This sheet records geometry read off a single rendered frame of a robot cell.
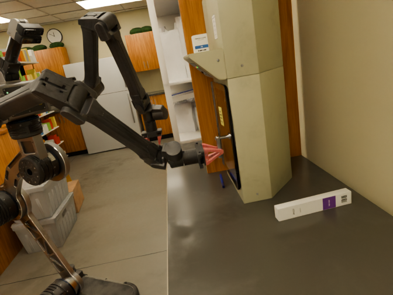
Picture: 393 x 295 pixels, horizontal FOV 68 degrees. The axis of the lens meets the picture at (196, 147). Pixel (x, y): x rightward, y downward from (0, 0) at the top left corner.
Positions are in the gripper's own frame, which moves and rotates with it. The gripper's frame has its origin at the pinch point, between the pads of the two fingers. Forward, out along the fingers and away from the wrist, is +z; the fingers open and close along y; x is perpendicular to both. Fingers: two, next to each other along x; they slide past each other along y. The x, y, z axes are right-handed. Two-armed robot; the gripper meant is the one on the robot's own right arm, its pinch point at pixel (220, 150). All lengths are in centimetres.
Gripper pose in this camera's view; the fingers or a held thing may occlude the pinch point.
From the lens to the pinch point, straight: 110.5
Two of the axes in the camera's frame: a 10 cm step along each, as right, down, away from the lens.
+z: 9.8, -1.9, 0.4
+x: 1.6, 8.9, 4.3
